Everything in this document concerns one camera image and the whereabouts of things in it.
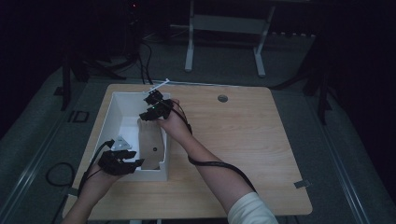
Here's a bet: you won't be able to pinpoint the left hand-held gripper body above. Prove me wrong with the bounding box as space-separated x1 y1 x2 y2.
97 135 134 176

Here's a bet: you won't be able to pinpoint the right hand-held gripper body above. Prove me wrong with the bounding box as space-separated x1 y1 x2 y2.
143 78 175 121

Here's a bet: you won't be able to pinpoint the white box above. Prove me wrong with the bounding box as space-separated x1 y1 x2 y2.
92 91 172 183

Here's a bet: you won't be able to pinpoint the person's right hand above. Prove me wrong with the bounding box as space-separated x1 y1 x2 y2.
156 98 192 145

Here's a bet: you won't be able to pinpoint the person's left hand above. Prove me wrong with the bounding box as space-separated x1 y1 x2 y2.
78 167 123 203

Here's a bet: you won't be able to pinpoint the black tripod stand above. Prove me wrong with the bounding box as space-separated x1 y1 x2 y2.
270 31 337 126
53 50 127 112

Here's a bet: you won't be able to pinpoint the white sleeve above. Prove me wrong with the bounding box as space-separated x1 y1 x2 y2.
227 191 280 224

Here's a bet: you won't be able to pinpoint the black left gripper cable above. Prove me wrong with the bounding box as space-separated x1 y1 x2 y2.
77 139 116 198

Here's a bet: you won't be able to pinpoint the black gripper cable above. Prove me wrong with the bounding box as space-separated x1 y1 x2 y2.
160 100 258 194
77 139 116 198

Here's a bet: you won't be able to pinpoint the black hanging cables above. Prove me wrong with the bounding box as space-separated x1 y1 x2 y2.
135 39 156 86

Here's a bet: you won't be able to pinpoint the thin white cable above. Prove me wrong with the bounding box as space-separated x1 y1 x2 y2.
167 79 241 88

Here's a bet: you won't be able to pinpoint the black looped floor cable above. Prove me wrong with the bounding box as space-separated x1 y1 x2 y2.
45 161 77 189

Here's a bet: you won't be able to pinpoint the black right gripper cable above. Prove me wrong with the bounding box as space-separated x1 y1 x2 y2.
160 100 258 194

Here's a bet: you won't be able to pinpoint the white metal desk frame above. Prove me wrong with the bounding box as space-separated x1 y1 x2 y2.
184 0 276 78

